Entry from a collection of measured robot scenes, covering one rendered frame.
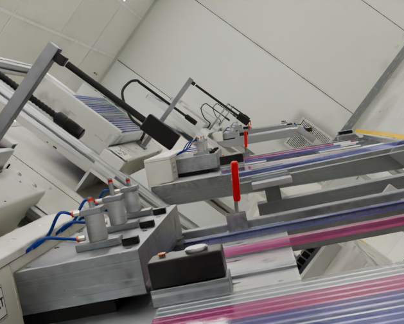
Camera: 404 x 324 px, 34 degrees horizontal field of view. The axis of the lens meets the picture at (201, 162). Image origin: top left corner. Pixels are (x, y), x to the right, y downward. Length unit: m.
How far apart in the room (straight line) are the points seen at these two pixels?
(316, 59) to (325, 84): 0.34
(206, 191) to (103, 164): 0.29
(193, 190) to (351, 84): 6.81
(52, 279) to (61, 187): 1.18
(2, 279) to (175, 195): 1.16
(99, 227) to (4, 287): 0.12
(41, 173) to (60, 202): 0.10
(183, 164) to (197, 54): 6.41
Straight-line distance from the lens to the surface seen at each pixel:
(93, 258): 0.69
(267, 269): 0.74
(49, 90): 1.98
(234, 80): 8.44
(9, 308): 0.70
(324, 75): 8.49
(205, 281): 0.66
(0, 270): 0.69
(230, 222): 0.99
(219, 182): 1.79
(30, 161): 1.89
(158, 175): 2.00
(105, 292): 0.69
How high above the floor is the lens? 1.10
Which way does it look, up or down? 1 degrees up
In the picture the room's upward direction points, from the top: 54 degrees counter-clockwise
